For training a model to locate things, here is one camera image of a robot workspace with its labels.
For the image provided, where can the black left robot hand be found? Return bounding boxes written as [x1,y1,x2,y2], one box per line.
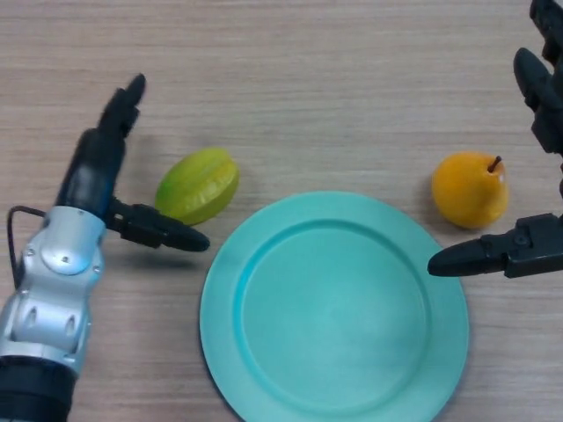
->
[55,73,211,253]

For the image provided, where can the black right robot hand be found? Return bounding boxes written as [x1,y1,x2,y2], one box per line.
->
[428,0,563,279]

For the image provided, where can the yellow-green starfruit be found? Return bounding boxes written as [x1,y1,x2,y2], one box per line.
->
[154,148,242,228]

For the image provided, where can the teal round plate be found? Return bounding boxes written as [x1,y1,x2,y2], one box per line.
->
[199,190,468,422]

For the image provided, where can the orange-yellow pear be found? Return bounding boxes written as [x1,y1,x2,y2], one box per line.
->
[431,150,510,229]

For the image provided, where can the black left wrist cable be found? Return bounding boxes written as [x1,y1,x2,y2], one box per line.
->
[7,205,49,287]

